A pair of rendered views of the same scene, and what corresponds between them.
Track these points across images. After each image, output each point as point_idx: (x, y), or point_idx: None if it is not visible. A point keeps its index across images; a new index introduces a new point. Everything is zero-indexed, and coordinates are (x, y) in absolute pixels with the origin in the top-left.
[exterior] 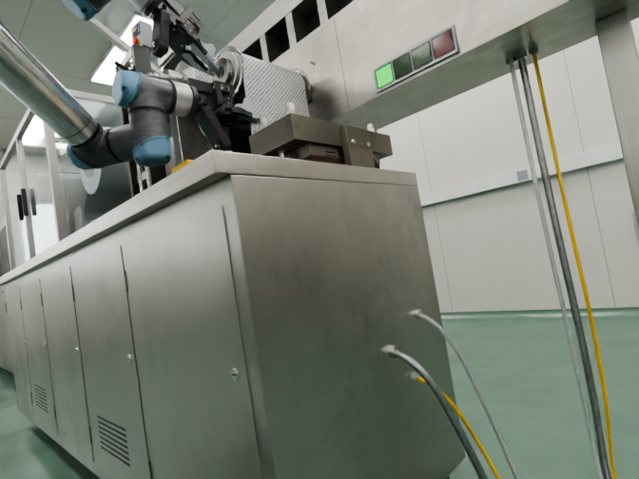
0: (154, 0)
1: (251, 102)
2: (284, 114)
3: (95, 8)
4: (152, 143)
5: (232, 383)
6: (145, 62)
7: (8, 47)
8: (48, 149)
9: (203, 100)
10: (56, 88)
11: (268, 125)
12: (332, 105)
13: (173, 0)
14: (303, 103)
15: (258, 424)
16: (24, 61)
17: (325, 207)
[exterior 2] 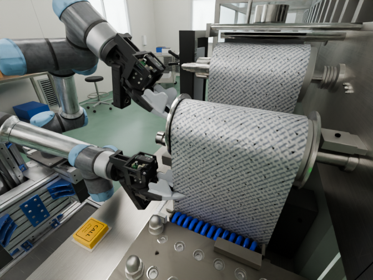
0: (102, 59)
1: (177, 178)
2: (226, 198)
3: (85, 70)
4: (90, 195)
5: None
6: (187, 48)
7: (26, 145)
8: (212, 50)
9: (122, 173)
10: (58, 153)
11: (132, 243)
12: (348, 229)
13: (124, 44)
14: (277, 194)
15: None
16: (36, 148)
17: None
